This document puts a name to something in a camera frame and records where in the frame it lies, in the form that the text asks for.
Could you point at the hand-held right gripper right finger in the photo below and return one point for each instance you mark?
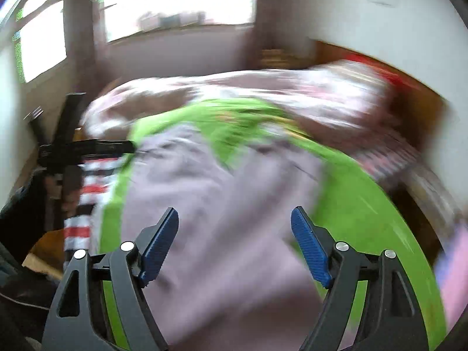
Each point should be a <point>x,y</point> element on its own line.
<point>310,252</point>

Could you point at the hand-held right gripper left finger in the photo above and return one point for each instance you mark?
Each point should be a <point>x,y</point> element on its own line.
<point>161,248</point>

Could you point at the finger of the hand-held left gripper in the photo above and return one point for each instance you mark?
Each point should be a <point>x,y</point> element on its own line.
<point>109,147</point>

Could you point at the purple towel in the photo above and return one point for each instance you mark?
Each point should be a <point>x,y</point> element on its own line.
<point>226,226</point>

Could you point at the person's left hand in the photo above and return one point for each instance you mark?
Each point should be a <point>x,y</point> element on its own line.
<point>68,206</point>

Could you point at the green printed blanket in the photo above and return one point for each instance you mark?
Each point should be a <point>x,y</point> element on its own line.
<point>365,219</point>

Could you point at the narrow window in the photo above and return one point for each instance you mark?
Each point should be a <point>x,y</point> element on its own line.
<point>42,44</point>

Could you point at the pink floral quilt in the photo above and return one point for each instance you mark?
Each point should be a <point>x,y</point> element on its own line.
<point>256,87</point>

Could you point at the large window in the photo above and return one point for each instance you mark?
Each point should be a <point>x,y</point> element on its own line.
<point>175,3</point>

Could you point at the wooden headboard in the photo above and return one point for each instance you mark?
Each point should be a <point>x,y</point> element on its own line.
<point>420,106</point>

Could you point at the red pillow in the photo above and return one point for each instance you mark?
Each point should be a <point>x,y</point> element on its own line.
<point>387,75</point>

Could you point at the wooden bed frame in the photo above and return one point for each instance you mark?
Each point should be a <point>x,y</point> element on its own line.
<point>42,252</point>

